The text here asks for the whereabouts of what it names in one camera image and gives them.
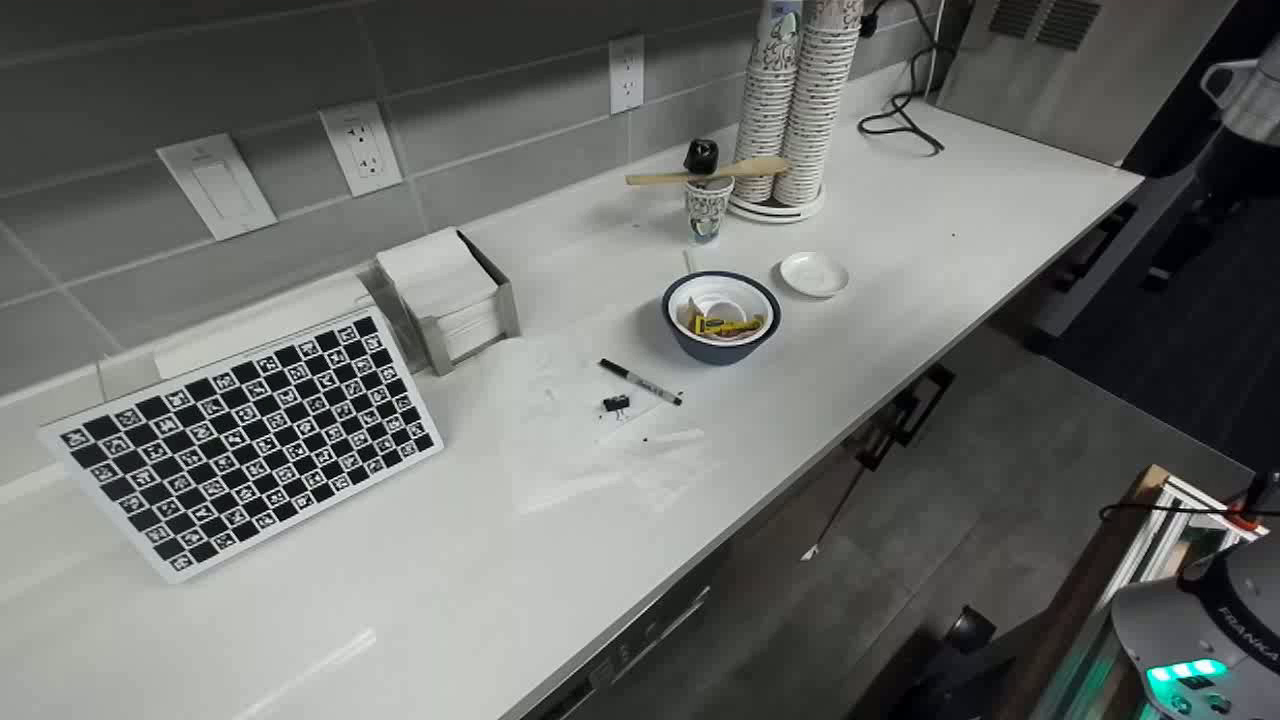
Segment grey robot base green light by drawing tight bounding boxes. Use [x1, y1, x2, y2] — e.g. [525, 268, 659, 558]
[1031, 534, 1280, 720]

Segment brown substance pieces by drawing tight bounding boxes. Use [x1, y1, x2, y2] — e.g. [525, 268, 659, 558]
[676, 298, 770, 344]

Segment white bowl with blue rim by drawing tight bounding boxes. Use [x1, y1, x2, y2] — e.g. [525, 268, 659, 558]
[659, 268, 783, 371]

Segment black marker pen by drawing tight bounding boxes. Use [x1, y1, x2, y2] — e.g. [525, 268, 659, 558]
[595, 351, 689, 412]

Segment clear plastic sheet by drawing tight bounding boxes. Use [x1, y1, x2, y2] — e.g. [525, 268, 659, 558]
[495, 338, 711, 515]

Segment small bottle with black cap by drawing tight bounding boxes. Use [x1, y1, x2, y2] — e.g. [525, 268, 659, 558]
[679, 137, 735, 249]

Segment small white saucer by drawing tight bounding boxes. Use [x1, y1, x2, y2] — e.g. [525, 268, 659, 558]
[773, 249, 854, 306]

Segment white napkin dispenser box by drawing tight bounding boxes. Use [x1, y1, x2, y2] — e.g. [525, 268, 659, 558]
[371, 226, 525, 381]

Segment wooden stirring stick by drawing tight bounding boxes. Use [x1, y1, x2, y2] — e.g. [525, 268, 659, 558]
[619, 152, 791, 194]

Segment black white checkered calibration board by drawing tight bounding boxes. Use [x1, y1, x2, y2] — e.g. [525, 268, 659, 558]
[37, 299, 450, 587]

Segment wooden white equipment stand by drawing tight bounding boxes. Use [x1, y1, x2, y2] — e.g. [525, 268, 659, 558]
[984, 461, 1271, 720]

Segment white kettle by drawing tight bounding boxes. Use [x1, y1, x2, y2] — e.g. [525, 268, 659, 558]
[1195, 52, 1280, 152]

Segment white round base plate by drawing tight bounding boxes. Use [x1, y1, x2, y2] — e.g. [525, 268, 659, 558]
[726, 180, 830, 227]

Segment black drawer handle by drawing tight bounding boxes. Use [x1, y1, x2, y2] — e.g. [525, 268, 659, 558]
[854, 364, 961, 472]

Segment white double wall outlet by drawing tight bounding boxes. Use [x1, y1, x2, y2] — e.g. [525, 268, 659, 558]
[604, 34, 651, 116]
[316, 97, 407, 200]

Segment black power cable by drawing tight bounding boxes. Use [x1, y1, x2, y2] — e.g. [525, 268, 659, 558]
[854, 0, 953, 160]

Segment white light switch plate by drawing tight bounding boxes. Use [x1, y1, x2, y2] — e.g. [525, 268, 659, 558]
[151, 127, 279, 243]

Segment dark grey wall plate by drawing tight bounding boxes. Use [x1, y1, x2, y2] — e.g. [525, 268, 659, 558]
[1036, 0, 1105, 55]
[987, 0, 1047, 40]

